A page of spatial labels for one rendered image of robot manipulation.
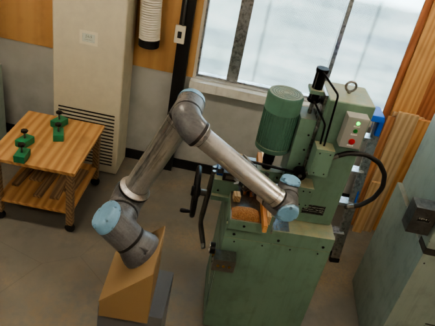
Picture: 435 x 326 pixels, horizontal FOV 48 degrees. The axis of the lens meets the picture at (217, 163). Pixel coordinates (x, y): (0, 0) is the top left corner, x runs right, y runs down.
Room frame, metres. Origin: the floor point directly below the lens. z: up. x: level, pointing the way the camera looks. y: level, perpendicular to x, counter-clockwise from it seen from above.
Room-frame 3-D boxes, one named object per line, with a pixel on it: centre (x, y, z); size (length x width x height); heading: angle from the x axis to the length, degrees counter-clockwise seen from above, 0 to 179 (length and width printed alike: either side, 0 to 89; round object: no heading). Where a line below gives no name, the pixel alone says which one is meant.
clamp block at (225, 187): (2.15, -0.06, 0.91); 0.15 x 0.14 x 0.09; 5
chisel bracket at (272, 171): (2.17, -0.27, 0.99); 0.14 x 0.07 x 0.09; 95
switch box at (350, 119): (2.06, -0.58, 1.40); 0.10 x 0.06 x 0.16; 95
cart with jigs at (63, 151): (2.76, 1.15, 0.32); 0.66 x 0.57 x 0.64; 1
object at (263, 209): (2.14, -0.26, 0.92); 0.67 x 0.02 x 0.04; 5
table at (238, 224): (2.16, -0.15, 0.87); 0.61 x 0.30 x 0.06; 5
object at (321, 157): (2.04, -0.48, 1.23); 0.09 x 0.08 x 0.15; 95
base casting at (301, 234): (2.18, -0.38, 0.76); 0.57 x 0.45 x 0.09; 95
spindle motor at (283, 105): (2.17, -0.25, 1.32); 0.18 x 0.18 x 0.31
